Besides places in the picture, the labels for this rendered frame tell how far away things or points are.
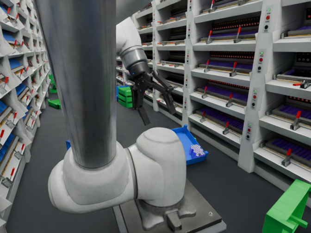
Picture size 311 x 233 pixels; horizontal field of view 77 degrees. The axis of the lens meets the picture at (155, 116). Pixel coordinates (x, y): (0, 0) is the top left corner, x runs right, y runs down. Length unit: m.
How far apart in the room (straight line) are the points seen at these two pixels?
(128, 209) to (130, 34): 0.60
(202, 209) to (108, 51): 0.60
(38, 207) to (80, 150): 0.79
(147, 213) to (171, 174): 0.17
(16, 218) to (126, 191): 0.71
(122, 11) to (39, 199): 1.01
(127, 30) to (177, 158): 0.47
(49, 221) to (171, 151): 0.71
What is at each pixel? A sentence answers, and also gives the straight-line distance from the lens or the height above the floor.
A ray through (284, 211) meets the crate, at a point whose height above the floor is 0.20.
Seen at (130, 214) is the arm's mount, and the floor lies 0.21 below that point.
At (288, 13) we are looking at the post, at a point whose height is 0.89.
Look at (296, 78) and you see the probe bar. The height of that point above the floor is 0.59.
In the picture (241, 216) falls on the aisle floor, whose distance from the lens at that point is 1.09.
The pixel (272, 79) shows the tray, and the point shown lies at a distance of 1.23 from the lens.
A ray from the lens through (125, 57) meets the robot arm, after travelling 0.74.
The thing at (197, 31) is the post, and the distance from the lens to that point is 1.74.
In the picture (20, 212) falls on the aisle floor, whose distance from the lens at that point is 1.21.
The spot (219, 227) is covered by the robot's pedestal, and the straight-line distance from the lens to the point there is 0.73.
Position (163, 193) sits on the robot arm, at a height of 0.33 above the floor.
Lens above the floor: 0.73
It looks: 19 degrees down
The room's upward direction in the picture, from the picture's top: straight up
